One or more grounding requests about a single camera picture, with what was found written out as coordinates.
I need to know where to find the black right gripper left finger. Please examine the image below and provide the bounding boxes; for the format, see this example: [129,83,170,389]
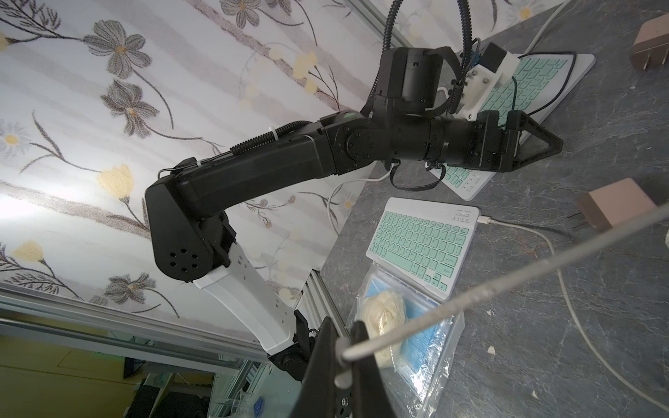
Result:
[289,317,338,418]

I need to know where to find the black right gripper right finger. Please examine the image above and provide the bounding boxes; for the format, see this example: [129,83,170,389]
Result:
[348,319,395,418]

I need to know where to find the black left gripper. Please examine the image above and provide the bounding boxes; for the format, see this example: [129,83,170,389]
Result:
[444,111,564,172]

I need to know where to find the green white keyboard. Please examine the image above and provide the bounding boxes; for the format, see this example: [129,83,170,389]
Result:
[442,52,596,201]
[366,198,481,301]

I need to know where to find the black USB cable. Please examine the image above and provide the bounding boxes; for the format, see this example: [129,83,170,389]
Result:
[509,51,578,118]

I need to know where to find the white USB cable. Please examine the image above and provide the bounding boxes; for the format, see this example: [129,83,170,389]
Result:
[333,200,669,390]

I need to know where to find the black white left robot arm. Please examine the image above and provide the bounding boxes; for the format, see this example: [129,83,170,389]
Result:
[145,1,563,381]

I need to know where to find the bag of blue masks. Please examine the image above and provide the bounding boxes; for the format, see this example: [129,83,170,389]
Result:
[348,263,465,417]

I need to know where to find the cream cloth bundle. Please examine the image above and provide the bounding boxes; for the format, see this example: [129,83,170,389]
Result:
[355,290,407,369]

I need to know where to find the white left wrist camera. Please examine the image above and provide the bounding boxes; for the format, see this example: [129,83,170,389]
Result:
[454,43,520,121]

